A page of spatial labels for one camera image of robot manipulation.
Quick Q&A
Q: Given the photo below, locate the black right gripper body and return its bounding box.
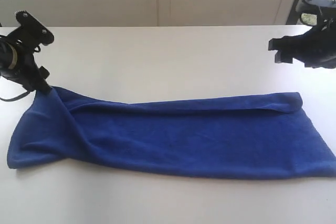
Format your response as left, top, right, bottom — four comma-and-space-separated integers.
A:
300, 16, 335, 69

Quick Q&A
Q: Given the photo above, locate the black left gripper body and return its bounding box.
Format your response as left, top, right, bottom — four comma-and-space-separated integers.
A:
1, 35, 39, 90

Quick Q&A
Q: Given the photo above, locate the blue towel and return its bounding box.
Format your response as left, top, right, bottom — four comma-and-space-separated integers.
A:
7, 87, 335, 180

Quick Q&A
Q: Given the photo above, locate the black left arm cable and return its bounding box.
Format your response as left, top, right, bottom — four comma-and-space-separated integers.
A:
0, 90, 29, 102

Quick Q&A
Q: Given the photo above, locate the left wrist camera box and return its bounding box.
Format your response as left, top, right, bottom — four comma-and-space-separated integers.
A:
7, 10, 54, 49

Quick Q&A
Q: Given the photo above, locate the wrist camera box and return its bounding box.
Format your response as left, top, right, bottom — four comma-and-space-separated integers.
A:
296, 0, 335, 27
7, 10, 54, 49

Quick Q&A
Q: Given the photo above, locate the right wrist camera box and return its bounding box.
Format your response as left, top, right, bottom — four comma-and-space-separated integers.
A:
296, 0, 335, 27

